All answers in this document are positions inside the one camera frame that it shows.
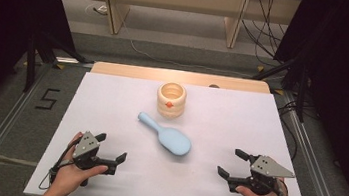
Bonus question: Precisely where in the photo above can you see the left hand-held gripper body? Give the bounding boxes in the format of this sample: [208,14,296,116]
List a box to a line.
[70,128,122,176]

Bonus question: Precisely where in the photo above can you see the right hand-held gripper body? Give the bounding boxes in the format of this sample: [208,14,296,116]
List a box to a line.
[226,150,298,196]

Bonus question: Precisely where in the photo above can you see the cream ribbed cup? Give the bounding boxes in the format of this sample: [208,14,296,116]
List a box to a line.
[154,80,189,121]

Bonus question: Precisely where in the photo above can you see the person's left hand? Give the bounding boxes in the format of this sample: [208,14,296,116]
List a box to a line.
[49,129,113,196]

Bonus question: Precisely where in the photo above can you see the white table cover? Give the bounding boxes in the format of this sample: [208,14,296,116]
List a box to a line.
[22,65,327,196]

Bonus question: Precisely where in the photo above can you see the black metal stand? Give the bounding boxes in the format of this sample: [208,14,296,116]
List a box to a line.
[246,52,313,124]
[21,29,97,102]

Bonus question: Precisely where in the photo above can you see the wooden table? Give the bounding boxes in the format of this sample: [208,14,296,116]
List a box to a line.
[90,60,273,96]

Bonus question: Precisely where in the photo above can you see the white floor socket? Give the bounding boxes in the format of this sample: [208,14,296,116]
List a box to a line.
[84,2,110,17]

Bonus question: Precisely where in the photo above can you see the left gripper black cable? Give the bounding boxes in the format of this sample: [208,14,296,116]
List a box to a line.
[37,135,82,195]

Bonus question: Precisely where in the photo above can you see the black floor cables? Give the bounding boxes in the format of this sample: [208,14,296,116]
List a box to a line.
[271,96,309,162]

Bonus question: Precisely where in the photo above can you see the black cable bundle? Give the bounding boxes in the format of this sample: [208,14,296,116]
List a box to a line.
[236,0,297,70]

